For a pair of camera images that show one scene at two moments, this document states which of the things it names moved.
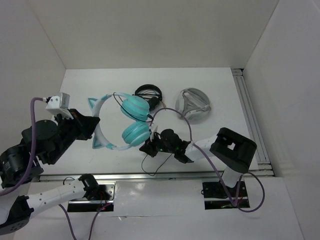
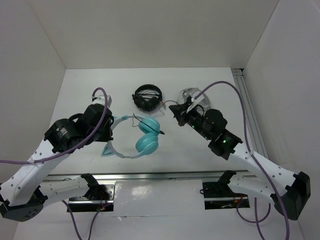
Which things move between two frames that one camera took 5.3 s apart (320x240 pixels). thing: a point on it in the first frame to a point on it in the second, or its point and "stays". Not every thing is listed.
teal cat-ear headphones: [135, 110] to [147, 144]
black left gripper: [85, 124] to [107, 136]
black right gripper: [148, 147] to [179, 111]
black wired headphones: [151, 93] stays
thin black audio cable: [126, 109] to [149, 126]
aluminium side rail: [264, 166] stays
